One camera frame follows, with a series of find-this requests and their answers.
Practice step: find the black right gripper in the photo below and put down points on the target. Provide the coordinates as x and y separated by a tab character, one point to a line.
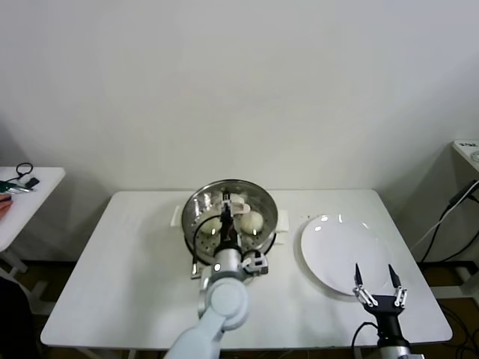
387	314

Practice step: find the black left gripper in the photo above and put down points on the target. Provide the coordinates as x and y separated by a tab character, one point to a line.
228	235

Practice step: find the white steamed baozi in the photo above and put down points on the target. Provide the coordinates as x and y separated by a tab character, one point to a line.
209	225
251	222

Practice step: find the perforated steel steamer basket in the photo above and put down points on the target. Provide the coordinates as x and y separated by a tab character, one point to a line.
194	251

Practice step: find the white round plate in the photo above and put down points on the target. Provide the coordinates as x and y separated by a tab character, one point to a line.
337	247

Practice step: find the black metal floor bar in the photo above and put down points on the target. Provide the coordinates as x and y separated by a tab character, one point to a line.
449	265

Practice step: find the clear tape roll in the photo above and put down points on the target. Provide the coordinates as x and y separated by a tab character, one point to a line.
472	156

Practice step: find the white folding side table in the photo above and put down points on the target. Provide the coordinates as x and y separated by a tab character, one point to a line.
45	194

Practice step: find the small black rectangular object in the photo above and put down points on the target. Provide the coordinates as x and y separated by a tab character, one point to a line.
33	182

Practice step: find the silver metal tool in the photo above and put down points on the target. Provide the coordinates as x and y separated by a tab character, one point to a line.
18	190

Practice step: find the red flat item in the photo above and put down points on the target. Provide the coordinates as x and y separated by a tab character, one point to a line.
4	200

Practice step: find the black bulky object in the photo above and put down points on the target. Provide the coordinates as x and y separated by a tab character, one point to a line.
11	318

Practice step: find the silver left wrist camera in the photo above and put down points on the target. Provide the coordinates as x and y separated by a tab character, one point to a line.
256	263

